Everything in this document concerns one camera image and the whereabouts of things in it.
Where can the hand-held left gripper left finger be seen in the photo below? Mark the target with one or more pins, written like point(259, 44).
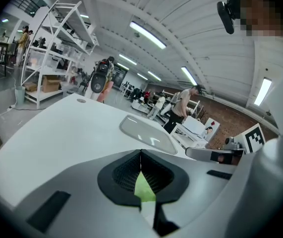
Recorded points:
point(81, 195)

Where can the small flat cardboard box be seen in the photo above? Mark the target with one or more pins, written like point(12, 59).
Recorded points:
point(31, 87)

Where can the white board with red mark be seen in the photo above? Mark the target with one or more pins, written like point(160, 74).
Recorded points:
point(215, 130)

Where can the ceiling strip light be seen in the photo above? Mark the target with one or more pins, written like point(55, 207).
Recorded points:
point(127, 59)
point(262, 90)
point(154, 76)
point(147, 35)
point(188, 76)

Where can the large open cardboard box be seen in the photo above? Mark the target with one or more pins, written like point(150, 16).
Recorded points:
point(50, 84)

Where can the person's head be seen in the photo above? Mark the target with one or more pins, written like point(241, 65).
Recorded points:
point(262, 11)

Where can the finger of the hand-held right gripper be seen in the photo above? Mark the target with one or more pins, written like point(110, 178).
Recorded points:
point(198, 154)

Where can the white side table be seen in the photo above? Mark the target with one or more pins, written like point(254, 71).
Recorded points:
point(193, 142)

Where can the grey tray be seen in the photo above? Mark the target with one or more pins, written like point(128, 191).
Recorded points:
point(146, 133)

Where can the white metal shelving rack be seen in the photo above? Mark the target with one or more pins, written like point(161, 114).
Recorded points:
point(79, 26)

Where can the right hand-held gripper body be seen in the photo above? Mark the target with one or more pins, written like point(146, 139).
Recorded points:
point(252, 137)

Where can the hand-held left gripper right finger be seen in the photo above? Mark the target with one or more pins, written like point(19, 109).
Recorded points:
point(200, 190)

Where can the mint green bin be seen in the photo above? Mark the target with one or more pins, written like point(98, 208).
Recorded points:
point(20, 97)

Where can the black round backpack unit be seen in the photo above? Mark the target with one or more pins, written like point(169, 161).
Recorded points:
point(97, 83)

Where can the head-worn black camera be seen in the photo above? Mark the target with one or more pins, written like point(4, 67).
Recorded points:
point(226, 16)

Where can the green cabbage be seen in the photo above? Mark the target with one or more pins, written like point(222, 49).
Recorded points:
point(145, 190)

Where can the white boxy appliance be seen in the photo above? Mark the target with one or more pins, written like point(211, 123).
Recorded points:
point(193, 125)

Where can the person's right forearm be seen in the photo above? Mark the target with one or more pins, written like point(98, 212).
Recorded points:
point(260, 182)

